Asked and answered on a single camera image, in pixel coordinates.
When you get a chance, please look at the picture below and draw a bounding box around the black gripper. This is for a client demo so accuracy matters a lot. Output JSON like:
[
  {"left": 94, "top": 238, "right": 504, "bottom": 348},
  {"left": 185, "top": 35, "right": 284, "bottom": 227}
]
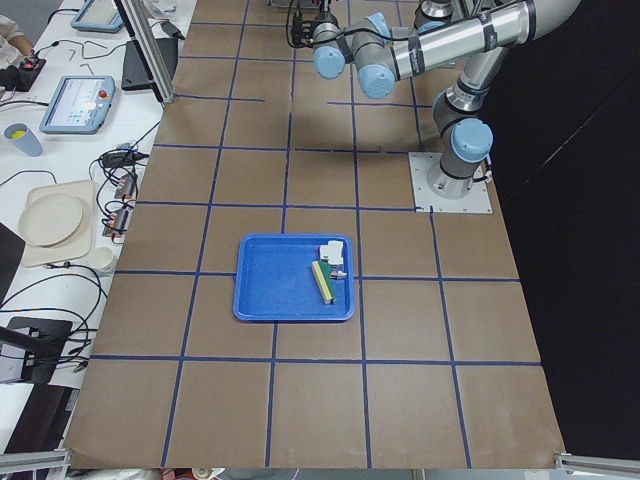
[{"left": 288, "top": 15, "right": 318, "bottom": 48}]

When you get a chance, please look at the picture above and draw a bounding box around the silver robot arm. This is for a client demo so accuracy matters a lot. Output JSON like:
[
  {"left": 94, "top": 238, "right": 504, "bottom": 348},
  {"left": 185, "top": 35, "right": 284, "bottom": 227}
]
[{"left": 286, "top": 0, "right": 579, "bottom": 200}]

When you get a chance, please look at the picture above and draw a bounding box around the aluminium profile column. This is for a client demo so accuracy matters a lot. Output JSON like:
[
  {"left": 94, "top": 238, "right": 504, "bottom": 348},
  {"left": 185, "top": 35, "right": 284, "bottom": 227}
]
[{"left": 114, "top": 0, "right": 175, "bottom": 105}]

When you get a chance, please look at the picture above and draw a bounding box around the far teach pendant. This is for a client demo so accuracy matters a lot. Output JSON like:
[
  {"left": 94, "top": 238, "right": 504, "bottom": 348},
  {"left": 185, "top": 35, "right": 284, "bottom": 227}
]
[{"left": 71, "top": 0, "right": 123, "bottom": 34}]

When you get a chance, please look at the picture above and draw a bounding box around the teach pendant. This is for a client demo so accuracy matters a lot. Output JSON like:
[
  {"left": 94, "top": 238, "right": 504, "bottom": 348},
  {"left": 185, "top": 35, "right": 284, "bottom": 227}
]
[
  {"left": 39, "top": 75, "right": 116, "bottom": 134},
  {"left": 71, "top": 0, "right": 123, "bottom": 34}
]

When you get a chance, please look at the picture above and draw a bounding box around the near teach pendant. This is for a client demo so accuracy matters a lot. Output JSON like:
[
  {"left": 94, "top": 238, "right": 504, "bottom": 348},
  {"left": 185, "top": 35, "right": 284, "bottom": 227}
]
[{"left": 39, "top": 75, "right": 116, "bottom": 134}]

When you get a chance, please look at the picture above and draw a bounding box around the green yellow sponge block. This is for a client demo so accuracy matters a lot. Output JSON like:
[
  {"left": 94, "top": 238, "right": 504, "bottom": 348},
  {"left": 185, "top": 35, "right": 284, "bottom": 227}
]
[{"left": 311, "top": 260, "right": 336, "bottom": 304}]

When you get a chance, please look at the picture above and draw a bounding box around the blue plastic tray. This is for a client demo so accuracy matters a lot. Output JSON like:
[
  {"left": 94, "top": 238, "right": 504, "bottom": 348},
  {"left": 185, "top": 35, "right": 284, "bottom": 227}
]
[{"left": 233, "top": 233, "right": 355, "bottom": 323}]

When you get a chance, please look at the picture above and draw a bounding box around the beige tray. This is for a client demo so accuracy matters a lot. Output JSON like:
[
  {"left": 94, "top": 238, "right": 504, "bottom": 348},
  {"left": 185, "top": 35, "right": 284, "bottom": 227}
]
[{"left": 17, "top": 180, "right": 95, "bottom": 267}]

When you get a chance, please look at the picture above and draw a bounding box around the white paper cup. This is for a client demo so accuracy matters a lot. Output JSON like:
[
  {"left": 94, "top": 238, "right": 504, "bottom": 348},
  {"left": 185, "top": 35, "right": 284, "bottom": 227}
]
[{"left": 88, "top": 247, "right": 118, "bottom": 274}]

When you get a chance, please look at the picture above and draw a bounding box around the blue grey cup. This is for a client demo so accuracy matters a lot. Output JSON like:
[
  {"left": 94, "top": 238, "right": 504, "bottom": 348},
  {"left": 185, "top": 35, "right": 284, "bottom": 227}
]
[{"left": 4, "top": 123, "right": 43, "bottom": 157}]

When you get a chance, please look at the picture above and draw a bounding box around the beige plate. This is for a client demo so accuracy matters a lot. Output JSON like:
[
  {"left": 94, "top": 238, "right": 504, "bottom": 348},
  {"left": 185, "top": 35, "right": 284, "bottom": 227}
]
[{"left": 18, "top": 193, "right": 83, "bottom": 246}]

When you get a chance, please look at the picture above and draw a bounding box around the black device box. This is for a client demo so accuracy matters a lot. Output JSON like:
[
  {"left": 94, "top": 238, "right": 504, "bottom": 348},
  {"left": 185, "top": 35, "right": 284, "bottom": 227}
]
[{"left": 1, "top": 317, "right": 72, "bottom": 384}]

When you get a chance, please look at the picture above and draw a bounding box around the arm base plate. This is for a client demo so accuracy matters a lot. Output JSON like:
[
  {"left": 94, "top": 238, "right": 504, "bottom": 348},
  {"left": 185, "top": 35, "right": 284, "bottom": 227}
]
[{"left": 408, "top": 152, "right": 492, "bottom": 214}]

